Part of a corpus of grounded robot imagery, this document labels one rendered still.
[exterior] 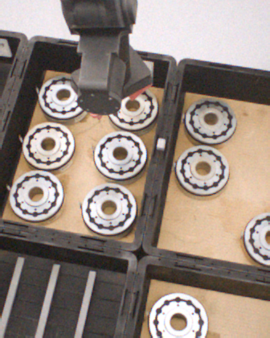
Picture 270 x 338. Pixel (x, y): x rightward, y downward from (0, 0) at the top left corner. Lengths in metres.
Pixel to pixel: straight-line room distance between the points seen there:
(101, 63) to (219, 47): 0.76
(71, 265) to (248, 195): 0.36
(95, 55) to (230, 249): 0.51
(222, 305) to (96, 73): 0.53
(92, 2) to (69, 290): 0.56
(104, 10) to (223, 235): 0.55
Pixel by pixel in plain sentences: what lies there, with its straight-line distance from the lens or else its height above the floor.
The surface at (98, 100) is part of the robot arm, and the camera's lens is 0.72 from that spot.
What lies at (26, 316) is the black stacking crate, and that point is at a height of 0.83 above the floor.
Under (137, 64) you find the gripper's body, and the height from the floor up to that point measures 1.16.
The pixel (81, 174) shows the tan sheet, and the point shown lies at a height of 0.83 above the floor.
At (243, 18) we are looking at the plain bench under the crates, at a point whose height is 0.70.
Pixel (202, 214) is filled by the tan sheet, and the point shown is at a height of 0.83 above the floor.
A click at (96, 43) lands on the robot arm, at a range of 0.72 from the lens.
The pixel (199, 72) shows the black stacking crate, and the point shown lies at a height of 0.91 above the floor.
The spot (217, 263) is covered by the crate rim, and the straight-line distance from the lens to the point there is 0.97.
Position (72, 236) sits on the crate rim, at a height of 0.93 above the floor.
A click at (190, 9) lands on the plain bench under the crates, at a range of 1.50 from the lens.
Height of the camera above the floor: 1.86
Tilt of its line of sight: 66 degrees down
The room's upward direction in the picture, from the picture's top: 2 degrees counter-clockwise
